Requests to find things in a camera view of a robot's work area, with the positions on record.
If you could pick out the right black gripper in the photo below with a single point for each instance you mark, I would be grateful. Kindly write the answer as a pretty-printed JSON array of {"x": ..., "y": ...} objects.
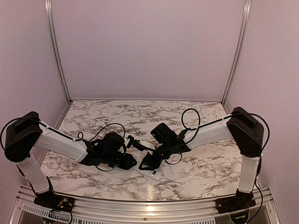
[{"x": 149, "y": 161}]

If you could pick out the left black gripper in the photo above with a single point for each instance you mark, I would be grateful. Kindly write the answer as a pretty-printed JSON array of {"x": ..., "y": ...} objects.
[{"x": 127, "y": 164}]

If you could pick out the white remote control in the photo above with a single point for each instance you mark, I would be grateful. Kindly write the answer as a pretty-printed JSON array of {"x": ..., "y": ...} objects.
[{"x": 155, "y": 175}]

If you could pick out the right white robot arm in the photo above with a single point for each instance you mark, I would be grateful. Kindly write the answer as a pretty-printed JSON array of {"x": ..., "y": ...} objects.
[{"x": 246, "y": 129}]

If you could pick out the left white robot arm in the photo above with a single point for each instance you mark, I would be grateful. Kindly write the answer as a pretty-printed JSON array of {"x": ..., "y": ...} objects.
[{"x": 20, "y": 135}]

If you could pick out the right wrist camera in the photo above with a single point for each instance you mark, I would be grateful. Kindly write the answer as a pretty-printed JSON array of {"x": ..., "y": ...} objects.
[{"x": 142, "y": 145}]

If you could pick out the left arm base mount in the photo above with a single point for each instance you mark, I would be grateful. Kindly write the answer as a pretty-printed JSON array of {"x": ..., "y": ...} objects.
[{"x": 53, "y": 201}]

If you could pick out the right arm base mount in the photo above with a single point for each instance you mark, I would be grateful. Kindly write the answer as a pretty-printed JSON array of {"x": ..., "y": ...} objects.
[{"x": 237, "y": 202}]

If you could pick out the front aluminium rail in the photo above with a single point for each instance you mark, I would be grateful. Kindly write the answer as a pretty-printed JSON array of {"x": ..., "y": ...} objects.
[{"x": 104, "y": 211}]

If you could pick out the right aluminium frame post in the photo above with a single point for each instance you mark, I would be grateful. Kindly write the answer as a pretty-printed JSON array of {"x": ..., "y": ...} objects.
[{"x": 238, "y": 51}]

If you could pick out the aluminium frame post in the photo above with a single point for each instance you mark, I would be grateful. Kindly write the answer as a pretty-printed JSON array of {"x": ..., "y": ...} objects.
[
  {"x": 53, "y": 38},
  {"x": 238, "y": 51}
]

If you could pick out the left aluminium frame post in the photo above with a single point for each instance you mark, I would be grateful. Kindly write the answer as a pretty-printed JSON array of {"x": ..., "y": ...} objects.
[{"x": 53, "y": 38}]

